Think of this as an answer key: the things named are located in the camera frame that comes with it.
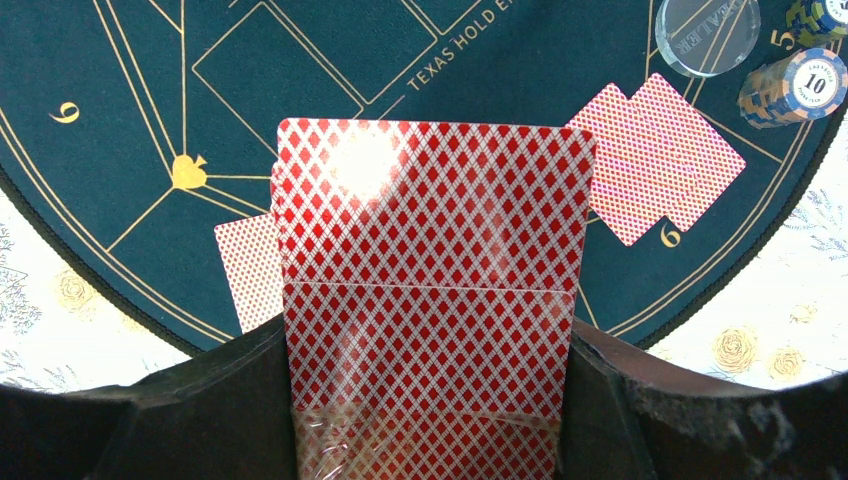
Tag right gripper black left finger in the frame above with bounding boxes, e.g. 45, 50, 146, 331
1, 317, 297, 479

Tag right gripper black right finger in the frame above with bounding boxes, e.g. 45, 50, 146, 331
556, 321, 847, 479

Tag red card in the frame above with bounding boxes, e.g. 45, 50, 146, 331
214, 214, 284, 333

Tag pink sponge block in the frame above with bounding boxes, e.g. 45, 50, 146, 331
271, 118, 595, 479

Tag red cards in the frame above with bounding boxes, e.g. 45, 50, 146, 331
567, 73, 746, 246

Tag grey chip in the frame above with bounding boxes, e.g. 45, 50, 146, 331
737, 47, 847, 129

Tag clear dealer button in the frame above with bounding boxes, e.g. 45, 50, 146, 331
654, 0, 761, 78

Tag blue chip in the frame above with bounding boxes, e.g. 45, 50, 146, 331
786, 0, 847, 47

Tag round dark poker mat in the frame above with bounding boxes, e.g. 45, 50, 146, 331
1, 1, 842, 353

